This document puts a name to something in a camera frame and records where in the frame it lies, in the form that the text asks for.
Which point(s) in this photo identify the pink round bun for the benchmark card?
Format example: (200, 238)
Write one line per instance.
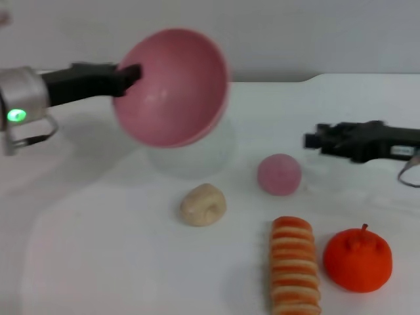
(279, 174)

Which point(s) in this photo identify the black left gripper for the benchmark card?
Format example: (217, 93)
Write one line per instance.
(82, 83)

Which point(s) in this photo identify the beige egg yolk pastry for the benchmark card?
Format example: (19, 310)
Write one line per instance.
(201, 206)

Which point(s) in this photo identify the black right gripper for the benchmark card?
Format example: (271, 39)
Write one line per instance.
(370, 141)

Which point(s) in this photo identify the pink bowl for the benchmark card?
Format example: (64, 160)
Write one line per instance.
(174, 92)

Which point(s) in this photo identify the orange tangerine shaped bread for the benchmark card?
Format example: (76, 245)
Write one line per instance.
(357, 262)

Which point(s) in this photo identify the orange striped bread roll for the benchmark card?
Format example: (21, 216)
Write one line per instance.
(293, 269)

